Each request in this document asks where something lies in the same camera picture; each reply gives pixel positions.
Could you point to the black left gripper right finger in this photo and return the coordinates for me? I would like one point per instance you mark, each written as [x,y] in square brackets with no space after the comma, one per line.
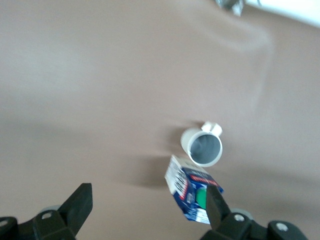
[220,215]

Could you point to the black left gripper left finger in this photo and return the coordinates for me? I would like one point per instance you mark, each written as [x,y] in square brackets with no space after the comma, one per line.
[70,212]

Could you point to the blue white milk carton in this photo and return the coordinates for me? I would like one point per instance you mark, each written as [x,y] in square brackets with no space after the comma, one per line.
[185,185]

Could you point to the metal table edge bracket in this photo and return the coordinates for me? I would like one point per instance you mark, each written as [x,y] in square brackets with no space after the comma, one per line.
[231,6]

